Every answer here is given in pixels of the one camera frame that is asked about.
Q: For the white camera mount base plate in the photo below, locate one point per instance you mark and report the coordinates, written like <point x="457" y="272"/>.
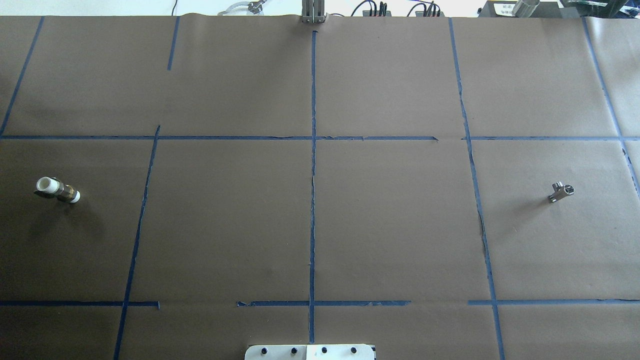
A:
<point x="348" y="351"/>

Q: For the brass PPR valve white ends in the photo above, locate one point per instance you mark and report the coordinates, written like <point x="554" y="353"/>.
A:
<point x="53" y="188"/>

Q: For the brown paper table mat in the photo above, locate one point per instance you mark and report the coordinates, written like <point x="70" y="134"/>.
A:
<point x="253" y="181"/>

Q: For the aluminium profile post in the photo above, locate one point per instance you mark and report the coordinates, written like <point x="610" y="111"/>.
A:
<point x="313" y="11"/>

